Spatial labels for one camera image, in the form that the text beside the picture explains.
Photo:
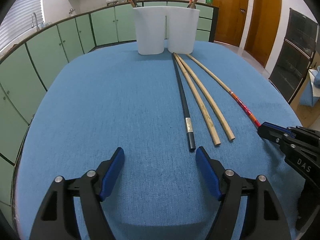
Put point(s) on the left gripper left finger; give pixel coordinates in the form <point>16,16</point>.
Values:
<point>56,217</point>

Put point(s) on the thin red chopstick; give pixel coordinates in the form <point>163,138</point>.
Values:
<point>229,91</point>

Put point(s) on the silver metal spoon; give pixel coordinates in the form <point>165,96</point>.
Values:
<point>192,5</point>

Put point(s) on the cardboard box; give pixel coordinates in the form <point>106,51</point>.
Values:
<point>307,115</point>

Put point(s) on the white double utensil holder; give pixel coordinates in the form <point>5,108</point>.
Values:
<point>165,27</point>

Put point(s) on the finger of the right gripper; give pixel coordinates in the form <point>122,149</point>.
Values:
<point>279,140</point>
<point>275,130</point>

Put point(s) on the black oven cabinet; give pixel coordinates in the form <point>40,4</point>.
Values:
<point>295,56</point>

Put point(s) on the chrome sink faucet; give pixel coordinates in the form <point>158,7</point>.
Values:
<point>35,21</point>

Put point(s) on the plain bamboo chopstick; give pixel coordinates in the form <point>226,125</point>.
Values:
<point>211,101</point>
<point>206,116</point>

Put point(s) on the blue white cloth bundle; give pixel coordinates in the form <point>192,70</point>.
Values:
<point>310,95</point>

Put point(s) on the brown wooden door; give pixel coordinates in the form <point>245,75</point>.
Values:
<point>263,29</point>
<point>230,21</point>

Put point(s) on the green kitchen base cabinets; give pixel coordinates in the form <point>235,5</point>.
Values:
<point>45,68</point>

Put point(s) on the window blinds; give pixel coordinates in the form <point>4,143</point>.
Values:
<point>19,19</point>

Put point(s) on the blue table cloth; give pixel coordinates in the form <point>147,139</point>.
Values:
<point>114,97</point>

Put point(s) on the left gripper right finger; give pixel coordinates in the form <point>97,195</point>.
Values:
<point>264,217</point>

